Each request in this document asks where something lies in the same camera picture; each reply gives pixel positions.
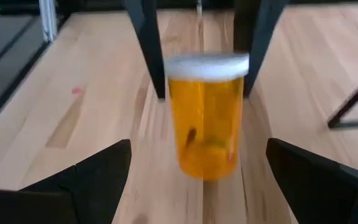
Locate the small red sticker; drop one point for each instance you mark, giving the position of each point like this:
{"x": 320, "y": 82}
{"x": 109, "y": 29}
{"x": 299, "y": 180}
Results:
{"x": 77, "y": 90}

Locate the small white table bracket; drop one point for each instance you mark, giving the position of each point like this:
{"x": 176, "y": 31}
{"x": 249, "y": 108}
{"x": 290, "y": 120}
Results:
{"x": 199, "y": 7}

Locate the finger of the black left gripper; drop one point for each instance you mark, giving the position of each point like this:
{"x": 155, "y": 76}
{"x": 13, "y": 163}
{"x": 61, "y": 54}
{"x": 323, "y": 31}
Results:
{"x": 256, "y": 31}
{"x": 149, "y": 46}

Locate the black table end rail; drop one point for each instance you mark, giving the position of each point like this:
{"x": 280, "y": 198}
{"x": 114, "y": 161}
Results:
{"x": 98, "y": 3}

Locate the wood shelf black metal frame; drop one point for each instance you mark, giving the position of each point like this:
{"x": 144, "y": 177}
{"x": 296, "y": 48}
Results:
{"x": 353, "y": 102}

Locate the silver aluminium extrusion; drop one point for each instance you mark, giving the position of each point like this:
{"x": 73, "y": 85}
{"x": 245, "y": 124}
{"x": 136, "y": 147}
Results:
{"x": 48, "y": 18}

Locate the orange medicine bottle white lid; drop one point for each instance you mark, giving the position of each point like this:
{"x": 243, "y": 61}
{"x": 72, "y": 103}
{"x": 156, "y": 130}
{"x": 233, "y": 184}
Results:
{"x": 207, "y": 124}

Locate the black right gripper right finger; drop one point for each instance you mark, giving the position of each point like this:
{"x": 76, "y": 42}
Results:
{"x": 306, "y": 186}

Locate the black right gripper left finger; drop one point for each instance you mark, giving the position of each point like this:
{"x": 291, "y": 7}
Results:
{"x": 98, "y": 186}

